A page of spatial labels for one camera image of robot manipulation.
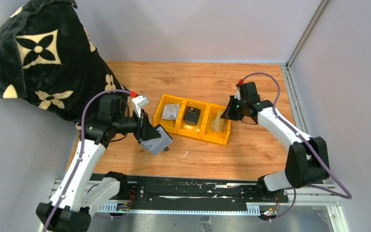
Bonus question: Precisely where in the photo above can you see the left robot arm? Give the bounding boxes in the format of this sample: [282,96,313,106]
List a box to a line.
[36,90,173,232]

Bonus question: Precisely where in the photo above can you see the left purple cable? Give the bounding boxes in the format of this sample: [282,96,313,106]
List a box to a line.
[43,89,138,232]

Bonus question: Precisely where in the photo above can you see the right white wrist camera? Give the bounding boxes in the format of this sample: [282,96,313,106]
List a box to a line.
[234,84,242,101]

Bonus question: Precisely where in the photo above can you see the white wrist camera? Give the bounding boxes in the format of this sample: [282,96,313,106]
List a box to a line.
[234,84,242,101]
[131,95,150,118]

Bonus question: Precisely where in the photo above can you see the yellow three-compartment bin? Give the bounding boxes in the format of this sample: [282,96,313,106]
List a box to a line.
[153,94,231,145]

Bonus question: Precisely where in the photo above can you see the beige cards in right bin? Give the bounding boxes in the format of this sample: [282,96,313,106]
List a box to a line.
[210,110,227,132]

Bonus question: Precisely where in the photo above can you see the black floral blanket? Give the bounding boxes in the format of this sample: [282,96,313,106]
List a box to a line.
[0,0,128,123]

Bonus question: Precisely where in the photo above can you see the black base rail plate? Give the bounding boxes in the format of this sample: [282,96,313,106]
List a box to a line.
[89,173,289,212]

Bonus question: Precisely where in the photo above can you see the aluminium frame post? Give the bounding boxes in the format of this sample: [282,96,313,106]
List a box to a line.
[285,0,330,69]

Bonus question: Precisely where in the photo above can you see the black wallet in middle bin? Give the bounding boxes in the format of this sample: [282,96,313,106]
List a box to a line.
[183,107,201,125]

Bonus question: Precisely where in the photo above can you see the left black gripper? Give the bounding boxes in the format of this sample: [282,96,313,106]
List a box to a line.
[114,109,162,141]

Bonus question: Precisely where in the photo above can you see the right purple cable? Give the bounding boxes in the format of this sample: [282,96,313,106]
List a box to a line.
[238,72,353,221]

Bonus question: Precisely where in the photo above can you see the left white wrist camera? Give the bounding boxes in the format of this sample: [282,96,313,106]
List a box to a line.
[131,95,150,118]

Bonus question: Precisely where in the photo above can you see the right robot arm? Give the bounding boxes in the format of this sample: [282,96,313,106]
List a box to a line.
[221,82,329,202]

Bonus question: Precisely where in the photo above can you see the purple cable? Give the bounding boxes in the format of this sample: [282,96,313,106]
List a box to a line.
[43,89,138,232]
[238,72,353,221]

